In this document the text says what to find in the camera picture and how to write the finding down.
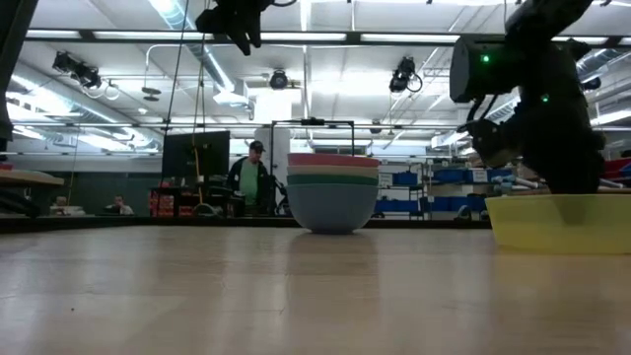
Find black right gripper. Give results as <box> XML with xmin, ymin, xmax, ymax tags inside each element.
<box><xmin>512</xmin><ymin>101</ymin><xmax>608</xmax><ymax>227</ymax></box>

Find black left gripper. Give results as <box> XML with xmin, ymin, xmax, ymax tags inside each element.
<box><xmin>194</xmin><ymin>0</ymin><xmax>273</xmax><ymax>57</ymax></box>

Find yellow plastic bowl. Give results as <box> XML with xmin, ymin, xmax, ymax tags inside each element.
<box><xmin>484</xmin><ymin>193</ymin><xmax>631</xmax><ymax>256</ymax></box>

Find salmon pink bowl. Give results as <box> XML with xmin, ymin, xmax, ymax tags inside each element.
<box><xmin>287</xmin><ymin>152</ymin><xmax>382</xmax><ymax>169</ymax></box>

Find dark green bowl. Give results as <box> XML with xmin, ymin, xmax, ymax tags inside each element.
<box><xmin>286</xmin><ymin>174</ymin><xmax>381</xmax><ymax>187</ymax></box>

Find light blue bowl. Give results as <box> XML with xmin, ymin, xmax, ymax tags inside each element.
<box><xmin>286</xmin><ymin>182</ymin><xmax>381</xmax><ymax>236</ymax></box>

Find wooden shelf board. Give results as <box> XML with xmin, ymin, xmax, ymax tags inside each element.
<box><xmin>492</xmin><ymin>186</ymin><xmax>631</xmax><ymax>197</ymax></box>
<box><xmin>0</xmin><ymin>169</ymin><xmax>66</xmax><ymax>189</ymax></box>

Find white pipe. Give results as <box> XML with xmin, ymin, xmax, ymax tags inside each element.
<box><xmin>492</xmin><ymin>175</ymin><xmax>540</xmax><ymax>190</ymax></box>

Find red bin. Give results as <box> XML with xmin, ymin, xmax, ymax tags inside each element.
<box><xmin>603</xmin><ymin>157</ymin><xmax>631</xmax><ymax>181</ymax></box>

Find blue storage bin with label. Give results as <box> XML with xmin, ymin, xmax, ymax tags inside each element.
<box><xmin>433</xmin><ymin>168</ymin><xmax>515</xmax><ymax>184</ymax></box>

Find black monitor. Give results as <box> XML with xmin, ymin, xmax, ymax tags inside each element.
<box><xmin>161</xmin><ymin>129</ymin><xmax>232</xmax><ymax>179</ymax></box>

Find person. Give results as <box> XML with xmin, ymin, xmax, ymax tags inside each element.
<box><xmin>48</xmin><ymin>194</ymin><xmax>88</xmax><ymax>218</ymax></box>
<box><xmin>225</xmin><ymin>139</ymin><xmax>272</xmax><ymax>217</ymax></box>
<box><xmin>104</xmin><ymin>194</ymin><xmax>135</xmax><ymax>217</ymax></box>

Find red boxes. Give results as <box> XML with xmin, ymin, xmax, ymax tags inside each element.
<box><xmin>149</xmin><ymin>190</ymin><xmax>192</xmax><ymax>219</ymax></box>

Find black hanging cable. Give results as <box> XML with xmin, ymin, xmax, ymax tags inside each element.
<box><xmin>190</xmin><ymin>29</ymin><xmax>212</xmax><ymax>150</ymax></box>
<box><xmin>162</xmin><ymin>0</ymin><xmax>191</xmax><ymax>149</ymax></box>

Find black overhead frame bar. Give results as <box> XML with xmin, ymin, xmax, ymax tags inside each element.
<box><xmin>24</xmin><ymin>29</ymin><xmax>631</xmax><ymax>48</ymax></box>

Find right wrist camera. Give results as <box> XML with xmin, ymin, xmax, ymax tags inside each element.
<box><xmin>456</xmin><ymin>116</ymin><xmax>518</xmax><ymax>170</ymax></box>

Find black metal frame stand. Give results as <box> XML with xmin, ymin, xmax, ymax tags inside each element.
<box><xmin>268</xmin><ymin>117</ymin><xmax>357</xmax><ymax>162</ymax></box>

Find black ceiling camera with cable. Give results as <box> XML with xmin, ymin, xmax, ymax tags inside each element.
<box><xmin>387</xmin><ymin>55</ymin><xmax>424</xmax><ymax>95</ymax></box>

